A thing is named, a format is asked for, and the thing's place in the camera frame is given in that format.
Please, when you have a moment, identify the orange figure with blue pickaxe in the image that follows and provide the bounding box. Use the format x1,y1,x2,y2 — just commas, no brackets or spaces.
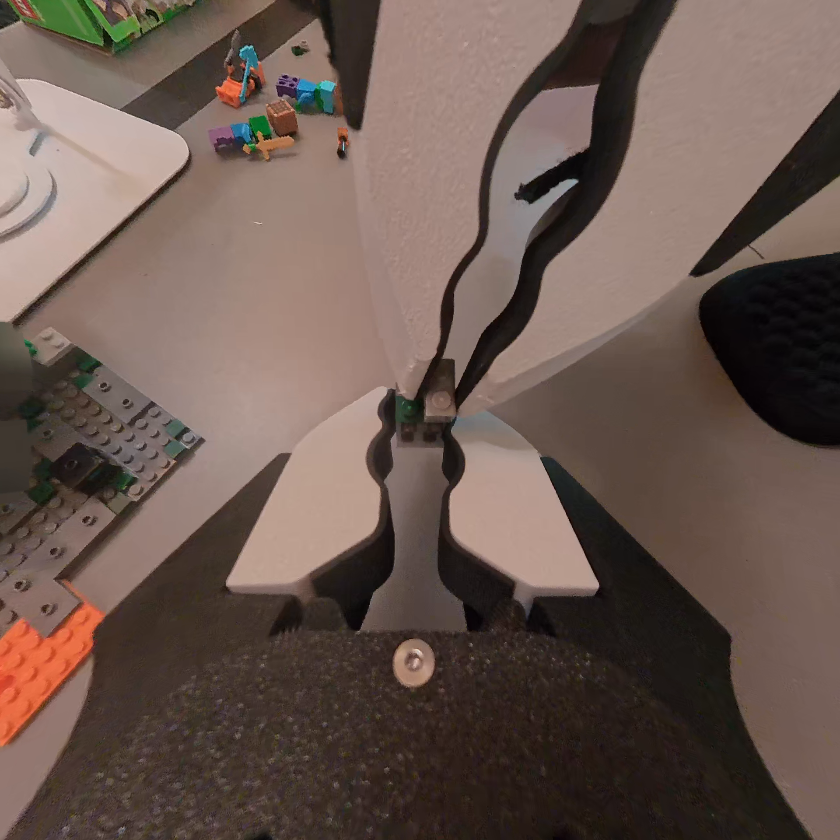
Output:
215,29,266,109

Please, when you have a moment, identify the light grey small plate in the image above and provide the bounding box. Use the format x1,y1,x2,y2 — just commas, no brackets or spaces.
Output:
423,357,458,422

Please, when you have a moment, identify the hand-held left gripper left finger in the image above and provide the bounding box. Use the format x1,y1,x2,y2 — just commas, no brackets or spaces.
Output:
225,387,398,629

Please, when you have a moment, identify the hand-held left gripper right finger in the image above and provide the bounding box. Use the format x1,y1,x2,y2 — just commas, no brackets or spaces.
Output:
438,410,601,629

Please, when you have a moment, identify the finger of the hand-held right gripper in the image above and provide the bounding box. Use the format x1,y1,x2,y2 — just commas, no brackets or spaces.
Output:
353,0,585,400
455,0,840,419

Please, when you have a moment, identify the grey baseplate brick building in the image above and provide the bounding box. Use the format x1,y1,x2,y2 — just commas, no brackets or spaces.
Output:
0,325,206,747

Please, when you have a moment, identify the black quilted elbow pad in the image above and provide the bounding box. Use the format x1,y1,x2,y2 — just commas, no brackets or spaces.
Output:
699,252,840,448

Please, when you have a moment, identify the purple blue green brick figure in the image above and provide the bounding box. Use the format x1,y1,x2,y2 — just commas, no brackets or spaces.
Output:
276,73,339,115

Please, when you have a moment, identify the grey brick pillar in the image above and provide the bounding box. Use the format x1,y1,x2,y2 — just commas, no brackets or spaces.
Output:
394,390,457,449

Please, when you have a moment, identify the green toy box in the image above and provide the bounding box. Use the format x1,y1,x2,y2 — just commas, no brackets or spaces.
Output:
13,0,198,55

